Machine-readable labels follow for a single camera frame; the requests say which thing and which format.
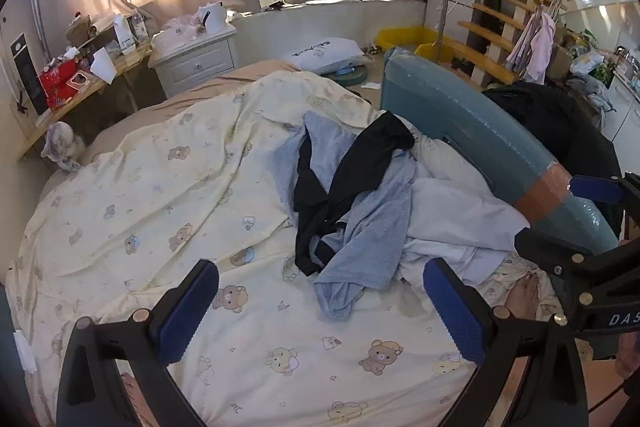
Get bear print duvet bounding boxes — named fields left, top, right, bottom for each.
left=7, top=72, right=566, bottom=427

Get wooden desk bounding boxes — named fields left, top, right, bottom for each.
left=17, top=39, right=153, bottom=160

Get cluttered counter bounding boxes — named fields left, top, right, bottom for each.
left=565, top=27, right=640, bottom=108

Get white paper sheet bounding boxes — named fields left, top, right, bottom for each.
left=90, top=48, right=118, bottom=85

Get tan bed sheet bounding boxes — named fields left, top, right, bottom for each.
left=82, top=59, right=381, bottom=162

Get yellow plastic bin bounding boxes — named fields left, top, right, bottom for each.
left=375, top=27, right=453, bottom=62

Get black jacket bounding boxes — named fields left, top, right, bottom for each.
left=482, top=81, right=623, bottom=228

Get grey tabby cat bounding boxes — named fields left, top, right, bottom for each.
left=41, top=122, right=87, bottom=172

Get white nightstand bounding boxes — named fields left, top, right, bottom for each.
left=150, top=24, right=238, bottom=98

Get white carton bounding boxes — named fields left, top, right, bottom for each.
left=112, top=14, right=136, bottom=52

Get white printed t-shirt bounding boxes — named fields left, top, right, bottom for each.
left=400, top=142, right=531, bottom=288

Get black wall panel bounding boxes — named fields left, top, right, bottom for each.
left=10, top=33, right=48, bottom=115

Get red box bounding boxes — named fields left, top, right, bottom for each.
left=39, top=59, right=93, bottom=110

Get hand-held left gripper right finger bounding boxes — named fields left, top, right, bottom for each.
left=422, top=257, right=589, bottom=427

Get light blue t-shirt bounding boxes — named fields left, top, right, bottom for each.
left=274, top=111, right=418, bottom=320

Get teal padded headboard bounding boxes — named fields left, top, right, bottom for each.
left=380, top=48, right=623, bottom=253

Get black garment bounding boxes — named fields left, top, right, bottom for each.
left=292, top=111, right=416, bottom=278

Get hanging pink clothes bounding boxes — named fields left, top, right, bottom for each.
left=506, top=12, right=557, bottom=84

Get white printed bag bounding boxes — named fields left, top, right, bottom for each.
left=280, top=38, right=366, bottom=75

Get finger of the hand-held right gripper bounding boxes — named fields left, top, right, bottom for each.
left=514, top=227, right=621, bottom=278
left=569, top=172, right=640, bottom=212

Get green round tray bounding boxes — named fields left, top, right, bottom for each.
left=330, top=66, right=368, bottom=85

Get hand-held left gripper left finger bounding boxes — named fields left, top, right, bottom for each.
left=56, top=258, right=221, bottom=427

